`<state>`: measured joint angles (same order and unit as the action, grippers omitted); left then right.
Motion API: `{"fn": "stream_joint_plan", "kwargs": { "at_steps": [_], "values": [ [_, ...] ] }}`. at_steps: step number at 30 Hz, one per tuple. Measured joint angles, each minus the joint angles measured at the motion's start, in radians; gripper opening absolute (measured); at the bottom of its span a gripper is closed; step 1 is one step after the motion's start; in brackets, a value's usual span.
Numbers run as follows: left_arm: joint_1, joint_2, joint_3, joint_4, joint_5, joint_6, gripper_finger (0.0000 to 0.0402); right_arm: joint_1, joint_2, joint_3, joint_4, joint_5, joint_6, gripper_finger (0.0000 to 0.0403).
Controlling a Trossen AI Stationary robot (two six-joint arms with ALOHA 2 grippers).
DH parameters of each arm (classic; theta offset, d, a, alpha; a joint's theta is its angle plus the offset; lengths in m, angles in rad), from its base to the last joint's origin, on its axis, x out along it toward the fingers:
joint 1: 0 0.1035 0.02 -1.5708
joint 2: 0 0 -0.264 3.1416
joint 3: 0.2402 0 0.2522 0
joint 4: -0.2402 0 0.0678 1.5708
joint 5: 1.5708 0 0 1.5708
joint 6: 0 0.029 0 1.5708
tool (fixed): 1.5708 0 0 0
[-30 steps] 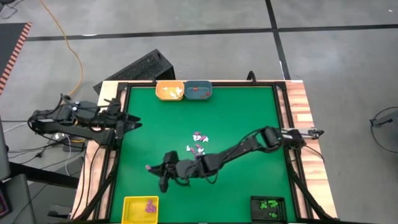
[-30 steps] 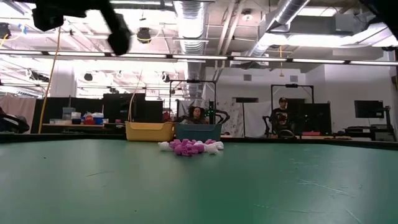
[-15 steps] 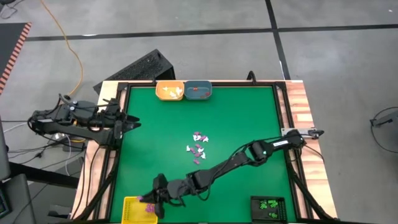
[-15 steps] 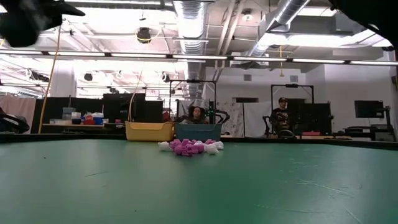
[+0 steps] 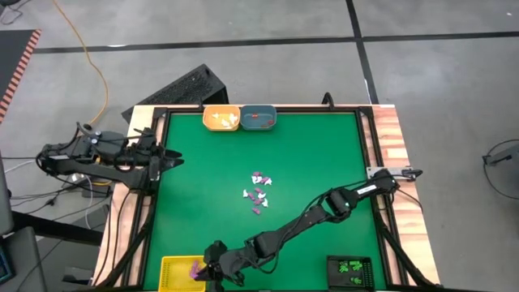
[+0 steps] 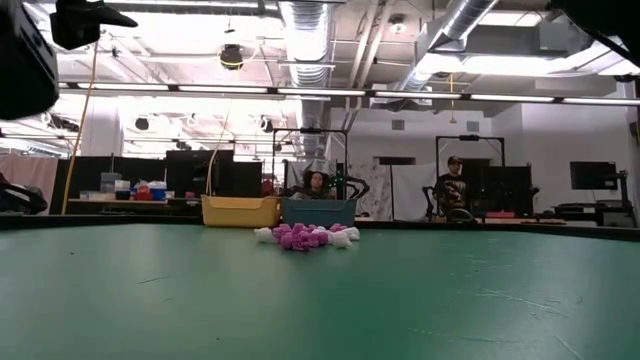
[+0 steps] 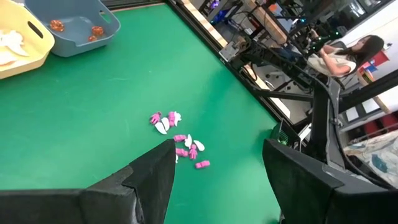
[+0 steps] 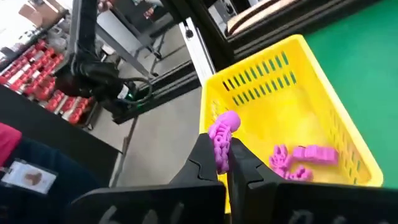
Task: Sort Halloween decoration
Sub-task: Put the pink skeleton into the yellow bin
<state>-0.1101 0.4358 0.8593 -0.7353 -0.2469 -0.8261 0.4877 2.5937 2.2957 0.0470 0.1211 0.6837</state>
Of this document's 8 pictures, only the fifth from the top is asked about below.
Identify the black mesh basket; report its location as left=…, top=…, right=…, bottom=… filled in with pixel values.
left=326, top=254, right=375, bottom=291

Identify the green table mat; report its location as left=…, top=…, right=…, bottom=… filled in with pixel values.
left=144, top=112, right=388, bottom=290

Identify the black table foot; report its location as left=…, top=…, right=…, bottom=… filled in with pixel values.
left=60, top=266, right=97, bottom=287

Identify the yellow extension cable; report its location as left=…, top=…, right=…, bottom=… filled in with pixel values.
left=51, top=0, right=109, bottom=127

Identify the yellow mesh basket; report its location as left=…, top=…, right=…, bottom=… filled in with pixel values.
left=159, top=255, right=208, bottom=292

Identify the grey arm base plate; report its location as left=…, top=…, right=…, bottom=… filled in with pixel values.
left=367, top=165, right=422, bottom=180

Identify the black floor bar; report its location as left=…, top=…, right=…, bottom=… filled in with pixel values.
left=11, top=210, right=105, bottom=247

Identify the black floor cable bundle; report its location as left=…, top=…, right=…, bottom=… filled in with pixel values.
left=10, top=178, right=114, bottom=216

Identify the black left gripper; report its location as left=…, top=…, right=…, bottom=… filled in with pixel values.
left=133, top=127, right=186, bottom=171

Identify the blue plastic bin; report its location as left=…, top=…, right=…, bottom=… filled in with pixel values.
left=239, top=103, right=279, bottom=131

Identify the wooden table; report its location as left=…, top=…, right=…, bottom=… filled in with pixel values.
left=92, top=104, right=441, bottom=292

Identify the black perforated case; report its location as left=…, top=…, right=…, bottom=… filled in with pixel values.
left=121, top=63, right=229, bottom=123

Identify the orange plastic bin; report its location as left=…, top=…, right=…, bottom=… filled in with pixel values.
left=203, top=103, right=243, bottom=131

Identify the black mat orange striped edge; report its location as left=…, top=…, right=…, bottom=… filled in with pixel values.
left=0, top=28, right=43, bottom=122

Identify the white floor cable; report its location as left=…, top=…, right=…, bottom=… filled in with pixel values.
left=2, top=158, right=41, bottom=175

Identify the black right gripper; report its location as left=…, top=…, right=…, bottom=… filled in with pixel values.
left=193, top=238, right=256, bottom=292

